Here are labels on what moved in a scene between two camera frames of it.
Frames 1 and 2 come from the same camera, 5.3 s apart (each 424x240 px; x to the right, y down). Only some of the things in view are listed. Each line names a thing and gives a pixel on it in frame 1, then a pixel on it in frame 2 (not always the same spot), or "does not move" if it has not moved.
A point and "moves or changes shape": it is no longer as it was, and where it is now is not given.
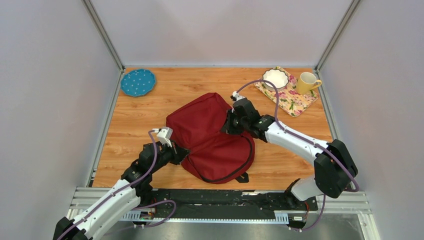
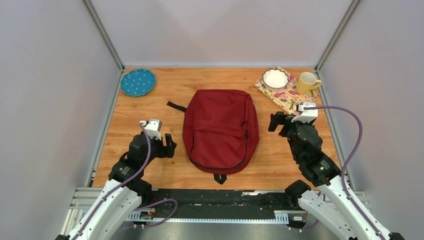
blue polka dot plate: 137,83 does not move
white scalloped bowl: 278,78 does not move
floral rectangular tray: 288,98 does not move
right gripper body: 234,125 -> 289,127
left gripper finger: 180,154 -> 171,145
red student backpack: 214,155 moves or changes shape
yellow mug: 306,82 does not move
